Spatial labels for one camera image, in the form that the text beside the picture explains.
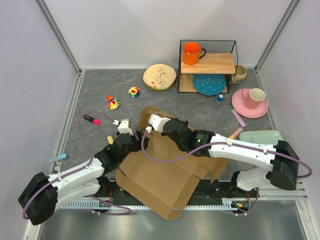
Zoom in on brown cardboard box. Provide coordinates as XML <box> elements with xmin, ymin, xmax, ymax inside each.
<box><xmin>114</xmin><ymin>105</ymin><xmax>231</xmax><ymax>221</ymax></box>

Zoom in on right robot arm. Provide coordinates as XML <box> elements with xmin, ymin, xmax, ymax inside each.
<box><xmin>155</xmin><ymin>118</ymin><xmax>299</xmax><ymax>197</ymax></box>

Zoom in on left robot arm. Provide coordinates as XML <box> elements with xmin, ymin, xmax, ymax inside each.
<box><xmin>18</xmin><ymin>129</ymin><xmax>149</xmax><ymax>226</ymax></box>

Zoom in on pink black highlighter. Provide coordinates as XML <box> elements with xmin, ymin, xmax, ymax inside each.
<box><xmin>83</xmin><ymin>114</ymin><xmax>101</xmax><ymax>125</ymax></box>

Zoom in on rainbow flower plush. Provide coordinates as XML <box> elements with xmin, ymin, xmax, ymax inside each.
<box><xmin>127</xmin><ymin>86</ymin><xmax>141</xmax><ymax>98</ymax></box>

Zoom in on small orange toy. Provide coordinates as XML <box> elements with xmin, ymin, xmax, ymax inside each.
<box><xmin>106</xmin><ymin>95</ymin><xmax>115</xmax><ymax>102</ymax></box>

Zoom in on peach highlighter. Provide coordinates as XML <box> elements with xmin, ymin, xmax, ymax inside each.
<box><xmin>229</xmin><ymin>127</ymin><xmax>243</xmax><ymax>139</ymax></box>

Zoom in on blue small bottle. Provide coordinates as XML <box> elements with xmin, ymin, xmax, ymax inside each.
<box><xmin>216</xmin><ymin>94</ymin><xmax>224</xmax><ymax>104</ymax></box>

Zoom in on blue dotted plate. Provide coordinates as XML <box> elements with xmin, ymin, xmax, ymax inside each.
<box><xmin>192</xmin><ymin>74</ymin><xmax>227</xmax><ymax>96</ymax></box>

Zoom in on cream bird plate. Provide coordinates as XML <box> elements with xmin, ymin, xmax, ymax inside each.
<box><xmin>142</xmin><ymin>63</ymin><xmax>177</xmax><ymax>91</ymax></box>

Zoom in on pink saucer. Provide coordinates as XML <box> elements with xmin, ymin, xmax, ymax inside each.
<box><xmin>231</xmin><ymin>88</ymin><xmax>269</xmax><ymax>119</ymax></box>

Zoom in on light blue highlighter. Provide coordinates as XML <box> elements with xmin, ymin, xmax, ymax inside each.
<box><xmin>50</xmin><ymin>153</ymin><xmax>67</xmax><ymax>163</ymax></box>

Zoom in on pink cup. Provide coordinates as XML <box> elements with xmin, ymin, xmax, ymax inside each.
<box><xmin>241</xmin><ymin>88</ymin><xmax>266</xmax><ymax>110</ymax></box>

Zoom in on mint green square plate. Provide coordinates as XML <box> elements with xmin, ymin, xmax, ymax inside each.
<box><xmin>239</xmin><ymin>130</ymin><xmax>284</xmax><ymax>145</ymax></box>

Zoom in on beige ceramic cup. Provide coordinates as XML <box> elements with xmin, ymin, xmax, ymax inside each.
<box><xmin>231</xmin><ymin>65</ymin><xmax>247</xmax><ymax>85</ymax></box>

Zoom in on orange mug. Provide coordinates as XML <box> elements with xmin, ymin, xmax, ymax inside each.
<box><xmin>182</xmin><ymin>42</ymin><xmax>207</xmax><ymax>65</ymax></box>

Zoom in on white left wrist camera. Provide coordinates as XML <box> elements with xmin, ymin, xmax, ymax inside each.
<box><xmin>117</xmin><ymin>118</ymin><xmax>133</xmax><ymax>136</ymax></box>

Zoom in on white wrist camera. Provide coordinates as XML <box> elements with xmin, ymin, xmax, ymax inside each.
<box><xmin>117</xmin><ymin>118</ymin><xmax>133</xmax><ymax>136</ymax></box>
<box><xmin>148</xmin><ymin>113</ymin><xmax>171</xmax><ymax>133</ymax></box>

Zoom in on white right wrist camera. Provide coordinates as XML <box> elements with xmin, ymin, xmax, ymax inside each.
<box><xmin>148</xmin><ymin>113</ymin><xmax>171</xmax><ymax>133</ymax></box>

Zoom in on yellow flower keychain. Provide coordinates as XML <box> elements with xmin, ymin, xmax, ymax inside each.
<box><xmin>105</xmin><ymin>98</ymin><xmax>120</xmax><ymax>111</ymax></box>

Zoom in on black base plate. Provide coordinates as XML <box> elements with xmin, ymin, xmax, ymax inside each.
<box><xmin>94</xmin><ymin>179</ymin><xmax>257</xmax><ymax>205</ymax></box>

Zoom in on grey cable duct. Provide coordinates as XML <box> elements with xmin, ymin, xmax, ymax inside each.
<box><xmin>61</xmin><ymin>198</ymin><xmax>237</xmax><ymax>211</ymax></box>

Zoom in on black wire wooden shelf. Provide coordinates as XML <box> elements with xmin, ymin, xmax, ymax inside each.
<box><xmin>177</xmin><ymin>39</ymin><xmax>239</xmax><ymax>94</ymax></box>

